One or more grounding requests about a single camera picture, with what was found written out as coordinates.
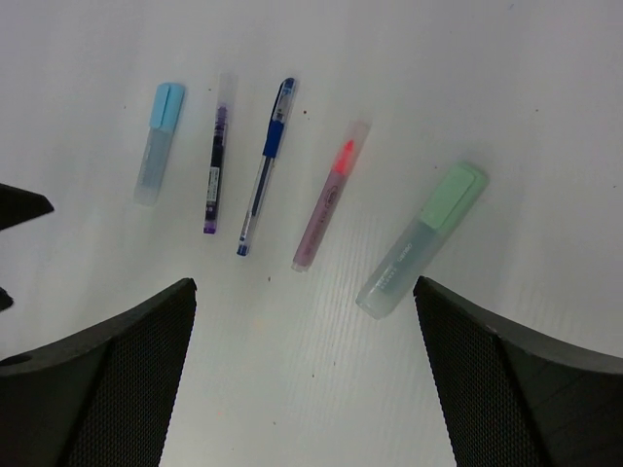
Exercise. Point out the light blue highlighter cap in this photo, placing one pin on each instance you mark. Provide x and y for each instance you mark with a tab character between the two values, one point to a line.
166	106

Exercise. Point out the green highlighter pen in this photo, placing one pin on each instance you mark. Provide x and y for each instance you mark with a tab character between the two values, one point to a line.
399	270

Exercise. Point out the blue pen cap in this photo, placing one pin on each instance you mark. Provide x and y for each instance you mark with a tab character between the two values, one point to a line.
284	100

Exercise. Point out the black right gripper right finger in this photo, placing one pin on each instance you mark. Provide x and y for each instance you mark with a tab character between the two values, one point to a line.
511	396

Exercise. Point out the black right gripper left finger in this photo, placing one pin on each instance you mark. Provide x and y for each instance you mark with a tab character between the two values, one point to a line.
103	396

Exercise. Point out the pink highlighter pen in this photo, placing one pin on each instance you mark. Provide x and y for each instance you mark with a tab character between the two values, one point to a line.
319	221

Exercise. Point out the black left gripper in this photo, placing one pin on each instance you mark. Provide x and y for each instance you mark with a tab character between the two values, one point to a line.
18	206

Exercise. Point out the clear pen cap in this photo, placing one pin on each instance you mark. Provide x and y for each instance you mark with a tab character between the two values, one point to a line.
227	87

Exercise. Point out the blue gel pen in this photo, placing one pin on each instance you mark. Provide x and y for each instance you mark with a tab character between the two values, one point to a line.
270	151

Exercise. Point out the blue highlighter pen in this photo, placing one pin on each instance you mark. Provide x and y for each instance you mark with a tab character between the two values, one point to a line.
153	165

